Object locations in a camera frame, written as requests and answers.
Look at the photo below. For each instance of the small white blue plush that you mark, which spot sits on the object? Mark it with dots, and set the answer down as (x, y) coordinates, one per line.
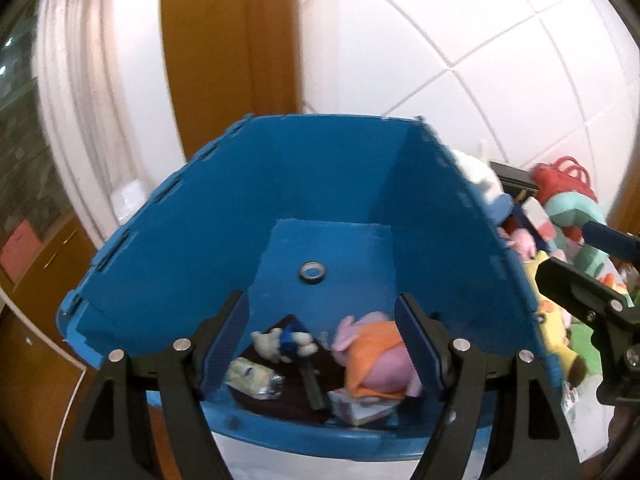
(285, 344)

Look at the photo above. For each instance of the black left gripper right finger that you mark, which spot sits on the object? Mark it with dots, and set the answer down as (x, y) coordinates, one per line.
(528, 436)

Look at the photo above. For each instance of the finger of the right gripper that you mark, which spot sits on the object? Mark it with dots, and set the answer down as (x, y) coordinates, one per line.
(606, 311)
(615, 243)

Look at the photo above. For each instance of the pink pig plush toy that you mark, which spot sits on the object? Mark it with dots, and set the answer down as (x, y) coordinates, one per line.
(521, 242)

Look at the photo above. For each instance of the white plush creature toy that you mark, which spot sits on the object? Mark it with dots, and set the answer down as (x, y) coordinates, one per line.
(478, 172)

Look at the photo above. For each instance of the blue plastic storage bin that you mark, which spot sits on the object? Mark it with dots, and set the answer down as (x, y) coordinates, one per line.
(379, 201)

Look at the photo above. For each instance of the white curtain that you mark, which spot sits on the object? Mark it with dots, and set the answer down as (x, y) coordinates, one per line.
(105, 106)

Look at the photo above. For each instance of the pink tissue pack upper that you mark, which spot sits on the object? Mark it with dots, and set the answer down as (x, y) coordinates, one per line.
(536, 215)

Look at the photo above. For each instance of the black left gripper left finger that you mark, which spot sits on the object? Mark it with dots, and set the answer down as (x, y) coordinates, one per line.
(113, 437)

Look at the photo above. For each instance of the black coffee gift box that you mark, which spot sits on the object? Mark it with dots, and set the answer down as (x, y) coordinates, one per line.
(515, 182)

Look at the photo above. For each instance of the pink orange plush toy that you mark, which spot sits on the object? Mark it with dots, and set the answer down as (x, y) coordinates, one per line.
(375, 358)

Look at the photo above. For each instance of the grey tape roll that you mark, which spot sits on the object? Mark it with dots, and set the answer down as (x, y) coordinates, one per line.
(312, 272)

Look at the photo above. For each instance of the red handbag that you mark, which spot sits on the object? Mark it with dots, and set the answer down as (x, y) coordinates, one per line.
(566, 174)

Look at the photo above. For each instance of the teal green neck pillow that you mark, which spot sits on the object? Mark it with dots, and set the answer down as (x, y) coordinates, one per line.
(569, 212)

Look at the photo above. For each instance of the yellow Pikachu plush toy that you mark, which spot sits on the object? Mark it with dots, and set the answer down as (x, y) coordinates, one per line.
(553, 329)

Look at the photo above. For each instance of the green frog plush toy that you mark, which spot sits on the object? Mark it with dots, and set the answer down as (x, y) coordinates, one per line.
(580, 342)

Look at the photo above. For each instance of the dark maroon knit cloth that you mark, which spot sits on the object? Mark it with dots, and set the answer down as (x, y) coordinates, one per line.
(304, 396)

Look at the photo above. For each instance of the small pastel carton box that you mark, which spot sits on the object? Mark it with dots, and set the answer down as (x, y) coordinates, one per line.
(360, 411)

